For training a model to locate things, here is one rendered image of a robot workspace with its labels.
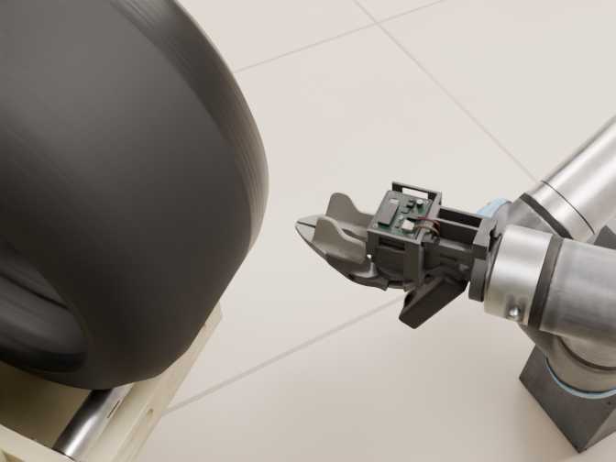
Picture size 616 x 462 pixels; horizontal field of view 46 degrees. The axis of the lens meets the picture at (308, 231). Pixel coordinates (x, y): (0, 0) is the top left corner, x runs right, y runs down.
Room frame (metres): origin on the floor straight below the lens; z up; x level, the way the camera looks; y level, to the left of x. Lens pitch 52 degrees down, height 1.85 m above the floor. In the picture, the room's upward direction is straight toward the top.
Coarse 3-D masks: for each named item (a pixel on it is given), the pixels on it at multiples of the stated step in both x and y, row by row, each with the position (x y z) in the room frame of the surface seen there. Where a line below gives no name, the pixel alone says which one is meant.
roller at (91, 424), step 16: (128, 384) 0.46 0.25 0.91; (96, 400) 0.43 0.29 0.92; (112, 400) 0.43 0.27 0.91; (80, 416) 0.41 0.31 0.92; (96, 416) 0.41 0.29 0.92; (112, 416) 0.42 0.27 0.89; (64, 432) 0.39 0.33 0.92; (80, 432) 0.39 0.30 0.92; (96, 432) 0.39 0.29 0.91; (64, 448) 0.36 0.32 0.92; (80, 448) 0.37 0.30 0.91
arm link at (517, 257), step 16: (496, 240) 0.42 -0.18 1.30; (512, 240) 0.40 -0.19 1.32; (528, 240) 0.40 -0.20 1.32; (544, 240) 0.40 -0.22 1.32; (496, 256) 0.39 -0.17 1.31; (512, 256) 0.39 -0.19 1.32; (528, 256) 0.39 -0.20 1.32; (496, 272) 0.38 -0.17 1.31; (512, 272) 0.37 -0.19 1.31; (528, 272) 0.37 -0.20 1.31; (496, 288) 0.37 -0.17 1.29; (512, 288) 0.36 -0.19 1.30; (528, 288) 0.36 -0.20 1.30; (496, 304) 0.36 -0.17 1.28; (512, 304) 0.36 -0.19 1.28; (528, 304) 0.35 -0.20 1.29; (512, 320) 0.36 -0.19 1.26
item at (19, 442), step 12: (0, 432) 0.37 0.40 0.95; (12, 432) 0.37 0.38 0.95; (0, 444) 0.36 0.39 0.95; (12, 444) 0.36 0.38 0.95; (24, 444) 0.36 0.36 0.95; (36, 444) 0.36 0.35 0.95; (12, 456) 0.34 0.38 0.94; (24, 456) 0.34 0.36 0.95; (36, 456) 0.34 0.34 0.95; (48, 456) 0.34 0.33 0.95; (60, 456) 0.34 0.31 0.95
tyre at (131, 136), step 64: (0, 0) 0.55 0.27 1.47; (64, 0) 0.58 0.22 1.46; (128, 0) 0.61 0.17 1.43; (0, 64) 0.49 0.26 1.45; (64, 64) 0.51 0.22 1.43; (128, 64) 0.54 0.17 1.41; (192, 64) 0.58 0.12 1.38; (0, 128) 0.44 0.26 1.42; (64, 128) 0.46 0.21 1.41; (128, 128) 0.49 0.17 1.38; (192, 128) 0.53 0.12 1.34; (256, 128) 0.60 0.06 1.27; (0, 192) 0.41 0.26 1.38; (64, 192) 0.42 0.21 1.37; (128, 192) 0.44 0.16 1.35; (192, 192) 0.48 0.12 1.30; (256, 192) 0.56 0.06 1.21; (0, 256) 0.66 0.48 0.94; (64, 256) 0.39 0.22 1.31; (128, 256) 0.40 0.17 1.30; (192, 256) 0.44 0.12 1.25; (0, 320) 0.56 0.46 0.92; (64, 320) 0.57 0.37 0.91; (128, 320) 0.38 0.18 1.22; (192, 320) 0.41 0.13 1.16; (64, 384) 0.44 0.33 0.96
